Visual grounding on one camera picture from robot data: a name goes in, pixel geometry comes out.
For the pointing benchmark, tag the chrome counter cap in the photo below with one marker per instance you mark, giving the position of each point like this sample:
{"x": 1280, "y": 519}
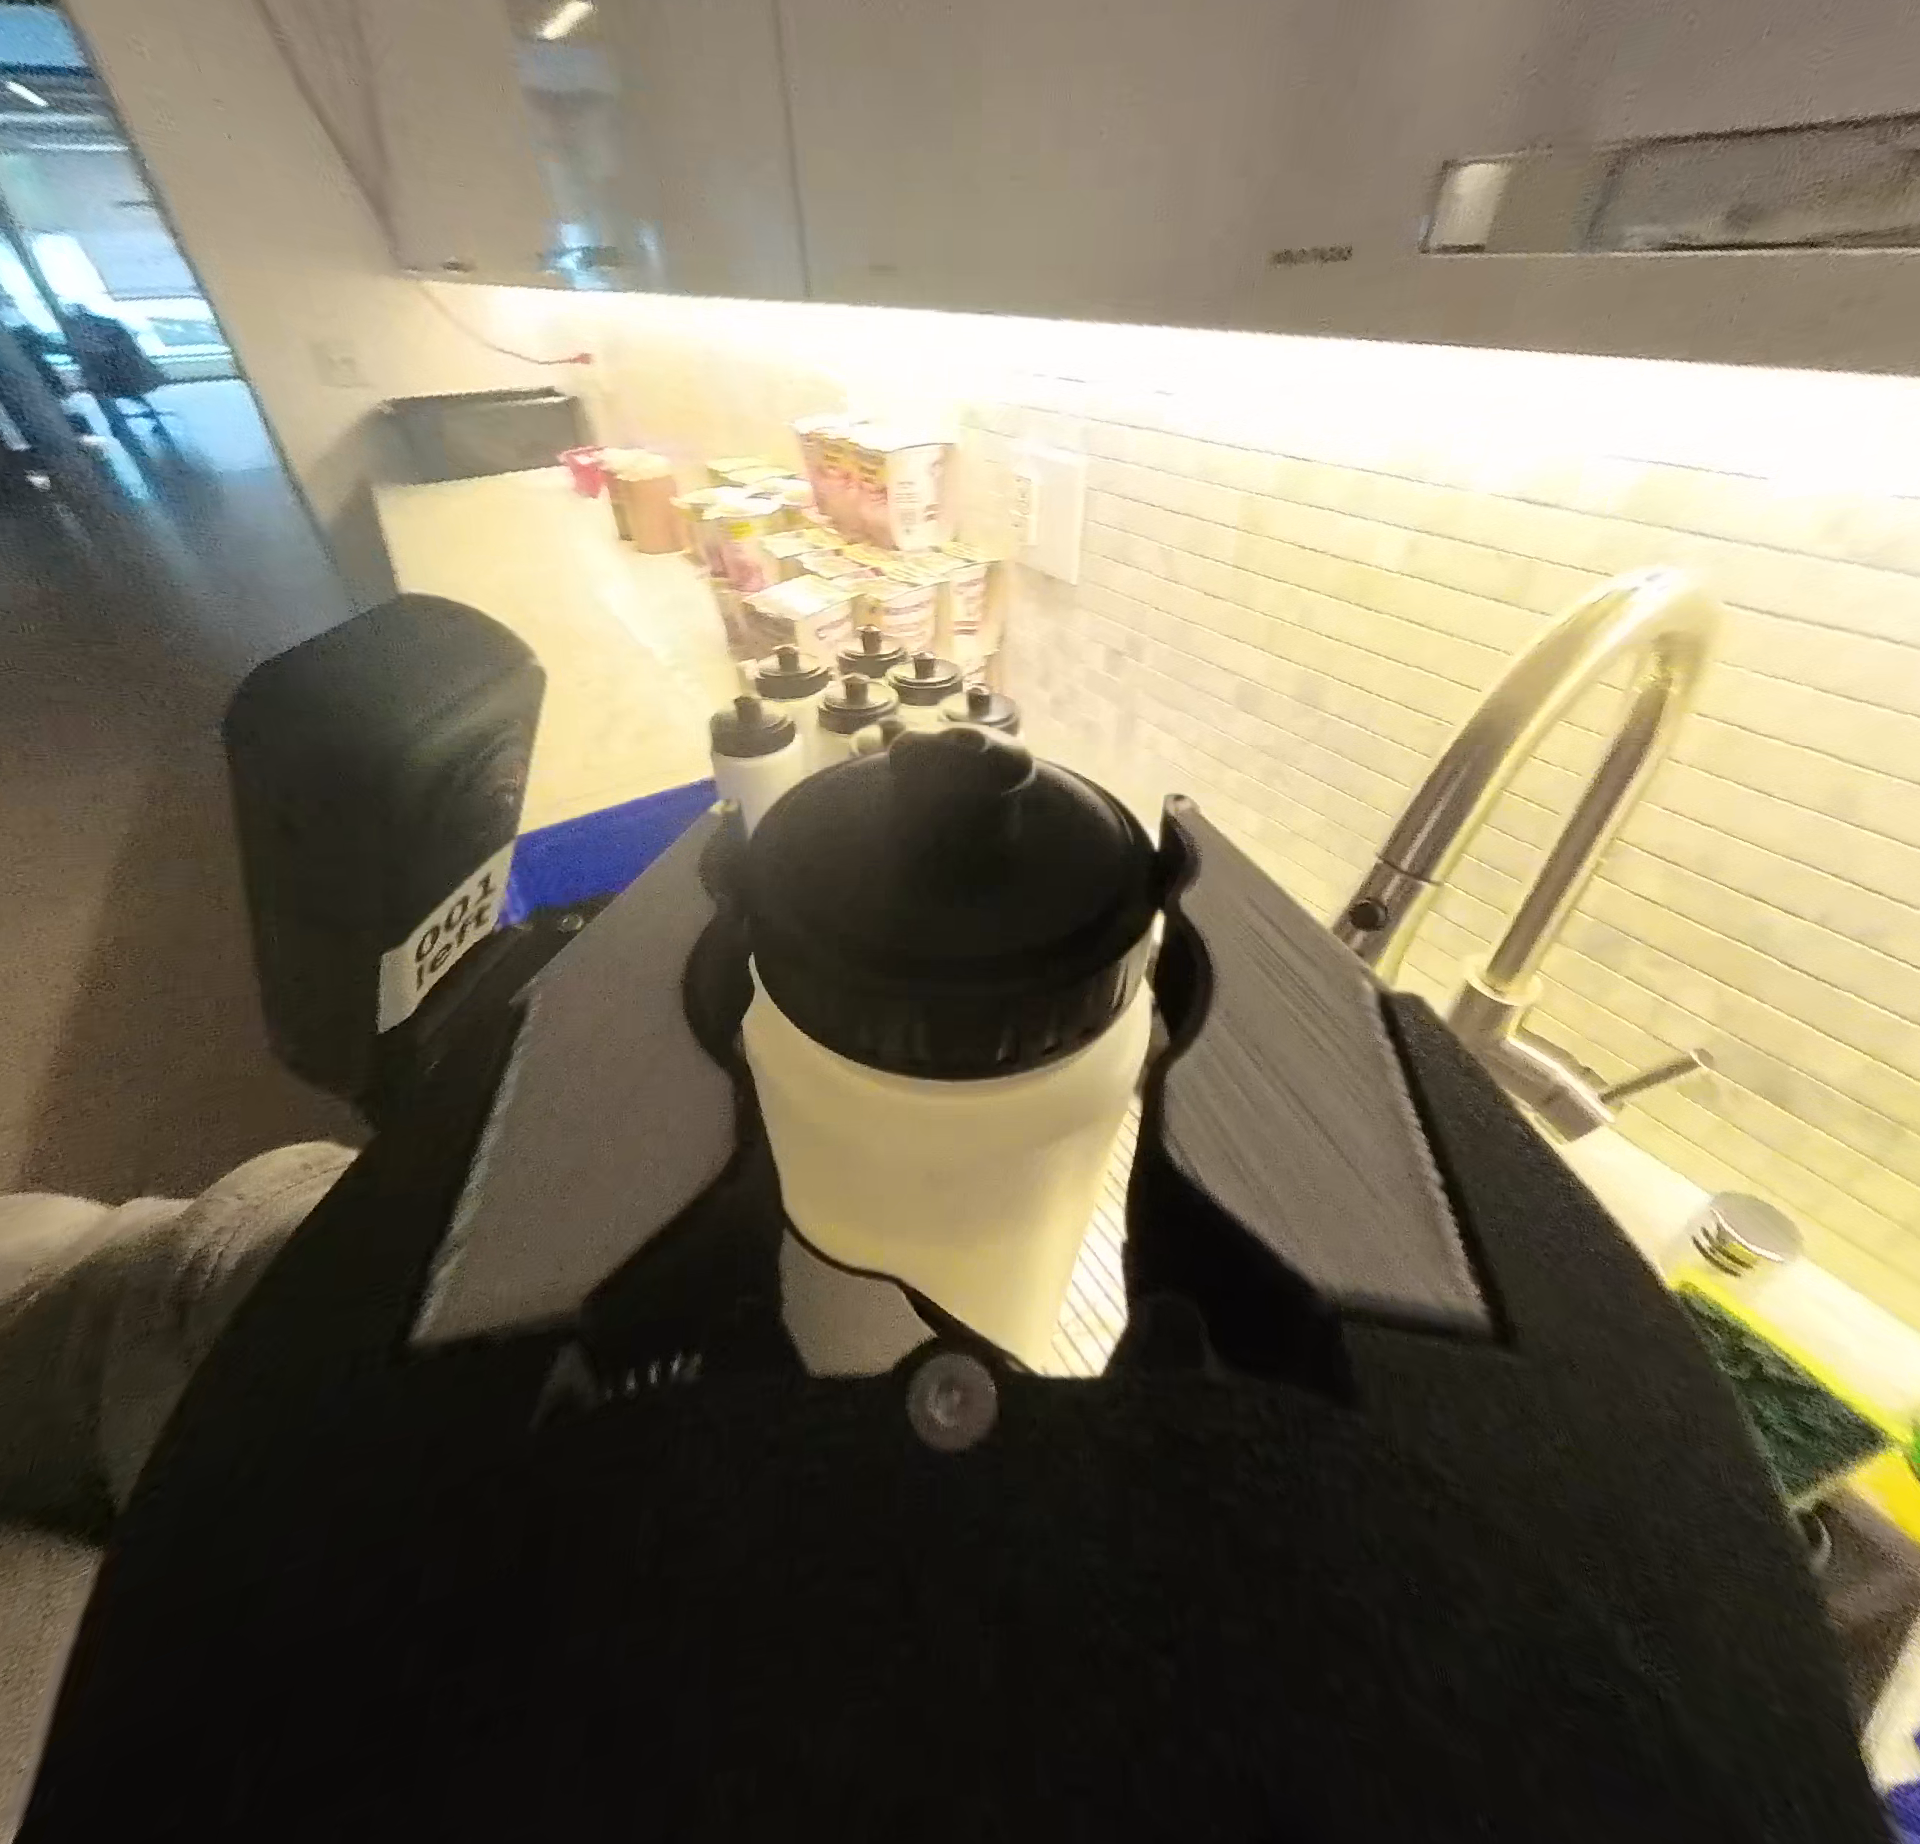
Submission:
{"x": 1748, "y": 1228}

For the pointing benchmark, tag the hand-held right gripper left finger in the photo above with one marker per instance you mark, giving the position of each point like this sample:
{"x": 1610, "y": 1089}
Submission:
{"x": 570, "y": 1108}

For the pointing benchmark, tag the cluster of white bottles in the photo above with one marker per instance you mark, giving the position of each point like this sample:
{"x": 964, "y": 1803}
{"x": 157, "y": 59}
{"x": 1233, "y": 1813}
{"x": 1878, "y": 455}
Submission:
{"x": 758, "y": 778}

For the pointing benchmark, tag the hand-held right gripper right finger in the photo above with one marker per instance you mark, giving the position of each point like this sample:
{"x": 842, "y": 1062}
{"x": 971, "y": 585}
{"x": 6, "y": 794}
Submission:
{"x": 1304, "y": 1125}

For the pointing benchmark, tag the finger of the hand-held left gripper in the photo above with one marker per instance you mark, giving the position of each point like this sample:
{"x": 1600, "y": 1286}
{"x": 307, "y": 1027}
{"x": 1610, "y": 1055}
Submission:
{"x": 849, "y": 1318}

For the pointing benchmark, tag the white wall outlet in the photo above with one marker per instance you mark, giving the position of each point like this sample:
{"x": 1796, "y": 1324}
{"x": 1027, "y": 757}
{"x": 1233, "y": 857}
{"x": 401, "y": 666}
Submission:
{"x": 1051, "y": 509}

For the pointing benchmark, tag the pile of instant noodle cups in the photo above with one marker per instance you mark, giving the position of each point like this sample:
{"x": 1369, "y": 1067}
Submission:
{"x": 901, "y": 487}

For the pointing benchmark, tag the white marble desk countertop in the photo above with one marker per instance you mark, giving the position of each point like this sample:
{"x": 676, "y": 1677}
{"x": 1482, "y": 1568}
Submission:
{"x": 570, "y": 628}

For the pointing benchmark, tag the pink cup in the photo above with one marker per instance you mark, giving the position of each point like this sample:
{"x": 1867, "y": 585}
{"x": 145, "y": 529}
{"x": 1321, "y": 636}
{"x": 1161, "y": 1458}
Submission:
{"x": 585, "y": 472}

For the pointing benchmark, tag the steel kitchen faucet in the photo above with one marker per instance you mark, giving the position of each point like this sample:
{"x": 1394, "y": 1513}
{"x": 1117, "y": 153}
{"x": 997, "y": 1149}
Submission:
{"x": 1544, "y": 1073}

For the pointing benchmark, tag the yellow green sponge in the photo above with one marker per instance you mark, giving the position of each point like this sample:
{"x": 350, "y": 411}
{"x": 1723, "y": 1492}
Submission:
{"x": 1770, "y": 1395}

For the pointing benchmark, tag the white squeeze bottle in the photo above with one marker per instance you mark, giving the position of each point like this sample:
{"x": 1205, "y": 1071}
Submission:
{"x": 931, "y": 1125}

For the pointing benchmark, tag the blue plastic bin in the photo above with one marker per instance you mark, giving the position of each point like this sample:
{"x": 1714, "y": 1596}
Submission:
{"x": 600, "y": 846}
{"x": 1899, "y": 1746}

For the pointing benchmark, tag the under-cabinet light strip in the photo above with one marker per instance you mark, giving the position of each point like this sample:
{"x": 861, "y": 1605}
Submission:
{"x": 1200, "y": 359}

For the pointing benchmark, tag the grey upper cabinets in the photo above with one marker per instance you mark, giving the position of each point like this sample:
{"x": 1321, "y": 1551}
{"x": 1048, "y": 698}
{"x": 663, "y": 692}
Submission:
{"x": 1051, "y": 105}

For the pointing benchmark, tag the white wall switch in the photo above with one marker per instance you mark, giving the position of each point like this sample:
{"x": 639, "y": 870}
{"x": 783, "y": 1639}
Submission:
{"x": 339, "y": 364}

